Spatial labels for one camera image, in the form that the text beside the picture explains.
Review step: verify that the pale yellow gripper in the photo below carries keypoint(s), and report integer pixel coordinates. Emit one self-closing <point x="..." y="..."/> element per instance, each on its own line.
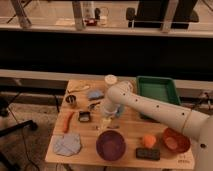
<point x="105" y="122"/>

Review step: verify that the orange-red bowl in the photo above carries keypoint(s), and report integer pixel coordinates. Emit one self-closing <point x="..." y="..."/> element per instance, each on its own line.
<point x="175" y="141"/>

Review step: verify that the blue plastic cup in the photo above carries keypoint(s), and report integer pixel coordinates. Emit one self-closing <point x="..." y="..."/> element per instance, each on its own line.
<point x="120" y="110"/>

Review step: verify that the purple bowl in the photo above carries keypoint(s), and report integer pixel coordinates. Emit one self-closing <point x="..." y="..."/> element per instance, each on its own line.
<point x="110" y="145"/>

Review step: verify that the orange toy carrot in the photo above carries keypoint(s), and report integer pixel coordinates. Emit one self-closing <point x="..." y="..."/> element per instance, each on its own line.
<point x="67" y="122"/>

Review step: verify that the small black square tin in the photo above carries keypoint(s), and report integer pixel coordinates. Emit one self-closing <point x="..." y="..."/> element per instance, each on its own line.
<point x="84" y="116"/>

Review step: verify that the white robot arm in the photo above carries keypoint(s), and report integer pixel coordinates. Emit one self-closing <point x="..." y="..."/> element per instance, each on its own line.
<point x="191" y="123"/>

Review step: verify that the orange plastic cup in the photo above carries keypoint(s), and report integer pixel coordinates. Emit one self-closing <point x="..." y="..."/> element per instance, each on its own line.
<point x="149" y="140"/>

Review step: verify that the black chair in background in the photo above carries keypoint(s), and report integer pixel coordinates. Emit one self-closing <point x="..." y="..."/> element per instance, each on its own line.
<point x="151" y="13"/>

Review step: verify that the light blue cloth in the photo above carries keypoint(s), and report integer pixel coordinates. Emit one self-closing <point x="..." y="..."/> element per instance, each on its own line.
<point x="67" y="144"/>

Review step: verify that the black rectangular sponge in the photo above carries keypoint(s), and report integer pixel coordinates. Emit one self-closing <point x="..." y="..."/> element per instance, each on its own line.
<point x="149" y="154"/>

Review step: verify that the black office chair base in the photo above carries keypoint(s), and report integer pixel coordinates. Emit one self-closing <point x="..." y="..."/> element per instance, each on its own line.
<point x="4" y="105"/>

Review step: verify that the green plastic tray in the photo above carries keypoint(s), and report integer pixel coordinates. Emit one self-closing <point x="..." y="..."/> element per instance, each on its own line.
<point x="158" y="88"/>

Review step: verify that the wooden spoon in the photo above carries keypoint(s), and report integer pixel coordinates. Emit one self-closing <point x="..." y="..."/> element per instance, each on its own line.
<point x="78" y="89"/>

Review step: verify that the red-white object on shelf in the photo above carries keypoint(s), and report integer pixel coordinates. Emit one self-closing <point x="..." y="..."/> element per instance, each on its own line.
<point x="91" y="22"/>

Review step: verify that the small metal cup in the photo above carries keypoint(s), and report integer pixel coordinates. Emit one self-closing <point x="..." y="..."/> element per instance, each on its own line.
<point x="71" y="100"/>

